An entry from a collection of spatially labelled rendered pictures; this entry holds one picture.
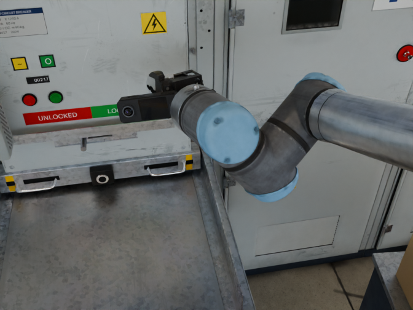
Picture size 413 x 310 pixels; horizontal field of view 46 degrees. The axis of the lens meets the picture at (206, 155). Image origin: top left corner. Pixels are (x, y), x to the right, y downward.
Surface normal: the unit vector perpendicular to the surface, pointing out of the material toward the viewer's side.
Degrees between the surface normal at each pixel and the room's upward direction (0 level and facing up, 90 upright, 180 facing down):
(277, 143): 41
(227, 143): 70
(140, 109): 74
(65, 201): 0
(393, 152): 98
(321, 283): 0
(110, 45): 90
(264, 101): 90
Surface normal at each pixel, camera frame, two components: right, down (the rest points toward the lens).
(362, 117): -0.82, -0.35
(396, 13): 0.18, 0.64
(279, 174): 0.47, 0.29
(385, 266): 0.00, -0.76
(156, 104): -0.07, 0.41
